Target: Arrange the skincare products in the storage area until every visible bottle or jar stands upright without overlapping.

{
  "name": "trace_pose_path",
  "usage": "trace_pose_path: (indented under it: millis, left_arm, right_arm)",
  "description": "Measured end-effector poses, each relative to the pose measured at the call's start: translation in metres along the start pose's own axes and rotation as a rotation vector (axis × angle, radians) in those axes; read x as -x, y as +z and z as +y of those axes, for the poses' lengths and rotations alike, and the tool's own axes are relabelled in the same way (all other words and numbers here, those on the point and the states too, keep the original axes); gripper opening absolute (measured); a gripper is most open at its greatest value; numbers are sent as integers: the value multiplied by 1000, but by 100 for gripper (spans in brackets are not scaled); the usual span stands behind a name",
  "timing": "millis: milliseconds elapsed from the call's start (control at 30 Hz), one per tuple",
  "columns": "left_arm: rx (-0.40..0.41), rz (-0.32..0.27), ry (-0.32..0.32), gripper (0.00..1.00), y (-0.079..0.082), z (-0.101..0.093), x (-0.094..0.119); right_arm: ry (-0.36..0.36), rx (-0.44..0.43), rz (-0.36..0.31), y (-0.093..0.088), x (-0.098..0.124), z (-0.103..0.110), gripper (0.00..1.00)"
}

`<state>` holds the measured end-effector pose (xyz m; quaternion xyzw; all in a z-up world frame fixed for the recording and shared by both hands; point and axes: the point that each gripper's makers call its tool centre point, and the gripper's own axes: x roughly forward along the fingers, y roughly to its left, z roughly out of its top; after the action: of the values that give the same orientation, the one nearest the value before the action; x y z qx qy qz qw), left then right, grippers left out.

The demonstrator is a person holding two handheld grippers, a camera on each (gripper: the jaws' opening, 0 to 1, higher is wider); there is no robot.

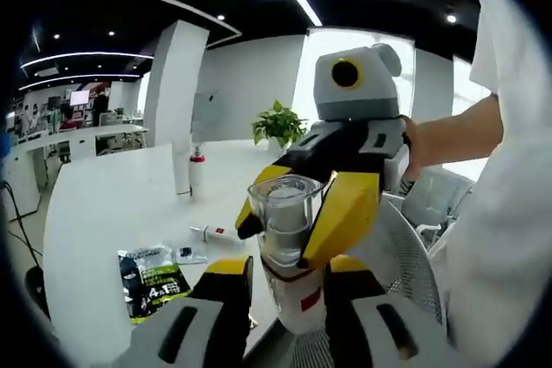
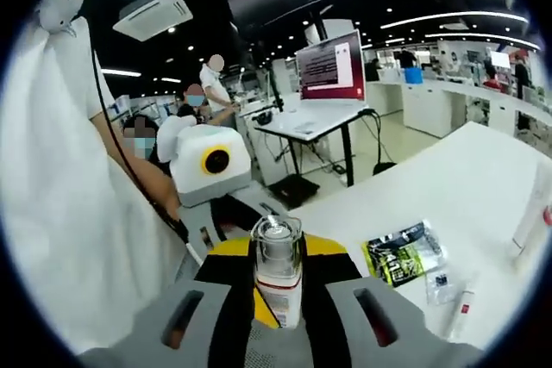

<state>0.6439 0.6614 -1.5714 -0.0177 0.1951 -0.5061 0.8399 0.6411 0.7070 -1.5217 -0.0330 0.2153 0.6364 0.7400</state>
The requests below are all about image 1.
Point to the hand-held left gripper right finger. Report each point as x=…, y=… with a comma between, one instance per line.
x=366, y=325

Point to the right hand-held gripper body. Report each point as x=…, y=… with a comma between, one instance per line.
x=366, y=96

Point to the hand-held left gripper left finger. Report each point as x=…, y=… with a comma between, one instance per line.
x=215, y=320

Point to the small clear skincare sachet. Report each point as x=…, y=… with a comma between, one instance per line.
x=187, y=253

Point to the green black skincare sachet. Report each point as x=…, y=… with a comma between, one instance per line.
x=151, y=286

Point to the white skincare tube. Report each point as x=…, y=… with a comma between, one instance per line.
x=182, y=170

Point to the person's right hand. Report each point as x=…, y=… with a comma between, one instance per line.
x=414, y=148

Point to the green potted plant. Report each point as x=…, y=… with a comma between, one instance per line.
x=278, y=124

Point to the grey mesh office chair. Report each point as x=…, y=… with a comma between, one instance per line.
x=409, y=256

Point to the person's white shirt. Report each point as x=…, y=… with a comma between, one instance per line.
x=509, y=234

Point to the black desk foot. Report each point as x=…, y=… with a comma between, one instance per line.
x=34, y=288

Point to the long white office counter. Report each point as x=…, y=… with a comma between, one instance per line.
x=86, y=131

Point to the background display screen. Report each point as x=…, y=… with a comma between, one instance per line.
x=80, y=97

